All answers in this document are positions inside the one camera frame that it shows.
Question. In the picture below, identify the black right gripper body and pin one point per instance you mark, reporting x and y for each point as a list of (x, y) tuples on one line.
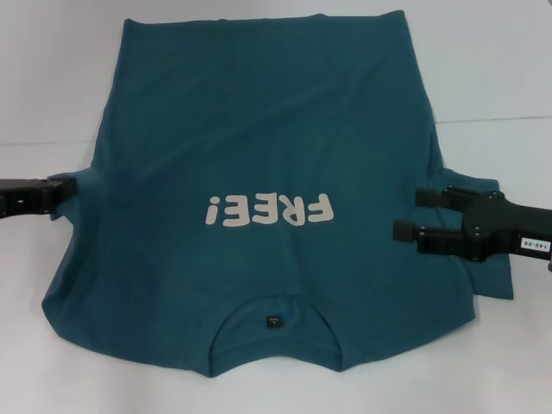
[(496, 228)]

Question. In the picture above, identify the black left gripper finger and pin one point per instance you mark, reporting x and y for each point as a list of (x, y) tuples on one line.
[(26, 206), (39, 188)]

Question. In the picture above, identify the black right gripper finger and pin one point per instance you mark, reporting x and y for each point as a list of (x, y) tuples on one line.
[(453, 199), (440, 241)]

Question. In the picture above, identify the teal FREE print t-shirt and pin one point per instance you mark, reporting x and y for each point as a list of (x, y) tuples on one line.
[(259, 129)]

